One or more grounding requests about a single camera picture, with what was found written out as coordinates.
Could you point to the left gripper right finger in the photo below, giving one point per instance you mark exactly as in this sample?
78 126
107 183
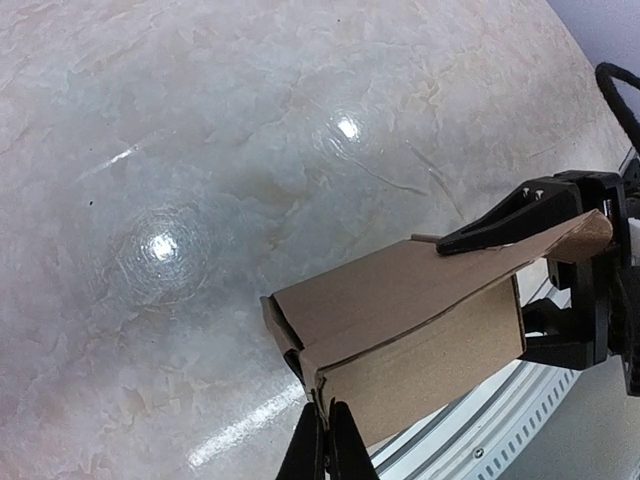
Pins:
347 454

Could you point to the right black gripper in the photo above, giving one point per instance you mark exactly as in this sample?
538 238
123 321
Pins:
603 318

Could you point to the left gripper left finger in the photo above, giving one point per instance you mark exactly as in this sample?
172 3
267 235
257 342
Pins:
304 458

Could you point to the brown cardboard paper box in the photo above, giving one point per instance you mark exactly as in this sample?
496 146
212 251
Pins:
404 331

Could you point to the front aluminium rail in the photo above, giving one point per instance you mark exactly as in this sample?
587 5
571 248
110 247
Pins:
480 434

